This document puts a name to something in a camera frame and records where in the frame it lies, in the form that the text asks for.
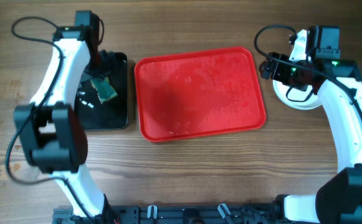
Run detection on green yellow sponge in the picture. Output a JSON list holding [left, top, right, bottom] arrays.
[[90, 77, 118, 103]]

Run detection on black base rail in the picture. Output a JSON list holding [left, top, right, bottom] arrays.
[[52, 203, 281, 224]]

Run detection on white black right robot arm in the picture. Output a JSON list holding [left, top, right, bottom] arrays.
[[259, 52, 362, 223]]

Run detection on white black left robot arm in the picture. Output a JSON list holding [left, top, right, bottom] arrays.
[[13, 25, 116, 223]]

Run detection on white plate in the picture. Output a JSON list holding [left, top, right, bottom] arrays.
[[272, 80, 322, 110]]

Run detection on black water tray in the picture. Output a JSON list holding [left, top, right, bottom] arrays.
[[75, 52, 128, 130]]

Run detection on red serving tray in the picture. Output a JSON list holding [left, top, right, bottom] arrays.
[[135, 47, 267, 142]]

